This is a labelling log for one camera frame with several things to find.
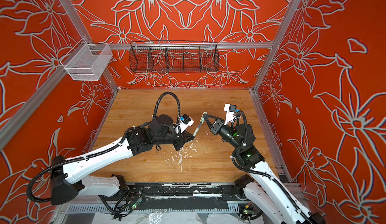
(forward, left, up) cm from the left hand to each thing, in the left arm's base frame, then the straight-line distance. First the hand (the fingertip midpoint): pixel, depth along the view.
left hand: (193, 135), depth 66 cm
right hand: (+5, -3, +8) cm, 9 cm away
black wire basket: (+56, +17, +5) cm, 59 cm away
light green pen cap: (+5, -4, +6) cm, 9 cm away
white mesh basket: (+44, +70, +7) cm, 83 cm away
